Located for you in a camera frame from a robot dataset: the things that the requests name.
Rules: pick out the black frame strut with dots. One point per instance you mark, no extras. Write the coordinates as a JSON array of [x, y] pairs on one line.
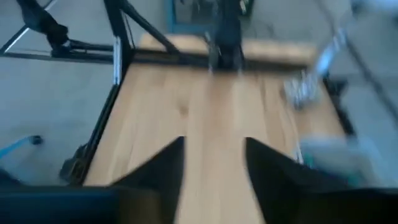
[[56, 34]]

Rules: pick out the blue caster leg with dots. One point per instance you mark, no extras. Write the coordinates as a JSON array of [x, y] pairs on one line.
[[18, 144]]

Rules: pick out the grey plastic bin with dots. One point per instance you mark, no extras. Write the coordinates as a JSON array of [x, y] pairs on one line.
[[335, 155]]

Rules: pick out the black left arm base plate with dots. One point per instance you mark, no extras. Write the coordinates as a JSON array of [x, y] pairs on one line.
[[227, 64]]

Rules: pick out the black aluminium frame beam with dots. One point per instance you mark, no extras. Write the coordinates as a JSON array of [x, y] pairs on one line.
[[102, 118]]

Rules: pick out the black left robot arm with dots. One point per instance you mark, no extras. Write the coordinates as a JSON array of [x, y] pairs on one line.
[[228, 31]]

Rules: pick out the black aluminium frame rail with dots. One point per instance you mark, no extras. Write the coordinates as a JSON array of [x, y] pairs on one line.
[[339, 102], [186, 59]]

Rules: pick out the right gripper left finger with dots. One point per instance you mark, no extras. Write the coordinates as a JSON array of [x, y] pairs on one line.
[[155, 193]]

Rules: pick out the blue floor stand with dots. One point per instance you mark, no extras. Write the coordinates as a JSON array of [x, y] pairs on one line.
[[171, 18]]

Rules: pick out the silver lamp base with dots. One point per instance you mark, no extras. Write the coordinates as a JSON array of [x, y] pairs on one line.
[[300, 90]]

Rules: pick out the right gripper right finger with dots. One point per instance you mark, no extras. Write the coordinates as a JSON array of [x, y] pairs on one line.
[[286, 193]]

